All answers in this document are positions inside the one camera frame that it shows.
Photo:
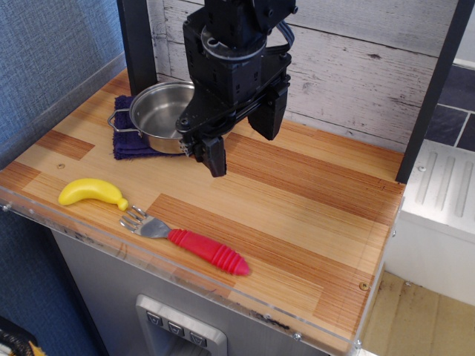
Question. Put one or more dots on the black frame post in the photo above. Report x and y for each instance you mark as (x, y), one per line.
(441, 71)
(137, 43)

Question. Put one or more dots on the yellow black object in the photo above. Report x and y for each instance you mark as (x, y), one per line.
(18, 344)

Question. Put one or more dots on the black right frame post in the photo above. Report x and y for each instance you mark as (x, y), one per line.
(441, 71)

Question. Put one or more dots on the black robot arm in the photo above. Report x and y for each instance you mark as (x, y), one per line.
(237, 54)

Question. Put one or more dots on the fork with red handle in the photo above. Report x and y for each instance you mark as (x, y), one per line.
(219, 255)

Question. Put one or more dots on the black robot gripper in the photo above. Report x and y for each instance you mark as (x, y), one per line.
(237, 61)

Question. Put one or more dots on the stainless steel pot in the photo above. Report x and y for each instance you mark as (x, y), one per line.
(154, 114)

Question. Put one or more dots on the black left frame post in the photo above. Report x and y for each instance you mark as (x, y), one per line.
(137, 43)

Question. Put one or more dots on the clear acrylic table edge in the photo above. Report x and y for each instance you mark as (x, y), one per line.
(312, 267)

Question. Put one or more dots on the yellow toy banana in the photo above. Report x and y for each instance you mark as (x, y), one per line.
(90, 188)

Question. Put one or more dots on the white ribbed cabinet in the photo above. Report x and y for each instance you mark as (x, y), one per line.
(433, 236)

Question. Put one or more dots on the silver dispenser button panel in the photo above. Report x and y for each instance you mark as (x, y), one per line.
(168, 331)

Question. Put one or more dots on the purple folded towel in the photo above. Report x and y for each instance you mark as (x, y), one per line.
(129, 145)

